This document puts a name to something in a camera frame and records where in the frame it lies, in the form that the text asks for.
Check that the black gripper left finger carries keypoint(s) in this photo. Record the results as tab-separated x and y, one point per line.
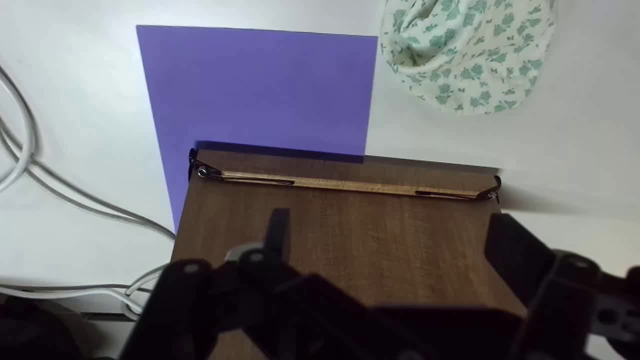
276	232

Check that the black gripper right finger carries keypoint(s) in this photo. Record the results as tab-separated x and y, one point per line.
516	250

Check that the white cloth with green print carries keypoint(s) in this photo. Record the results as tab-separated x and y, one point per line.
466	53

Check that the wooden board stand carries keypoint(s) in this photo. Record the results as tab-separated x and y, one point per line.
381	232

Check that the purple paper sheet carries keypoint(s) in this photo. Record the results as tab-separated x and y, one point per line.
252	86

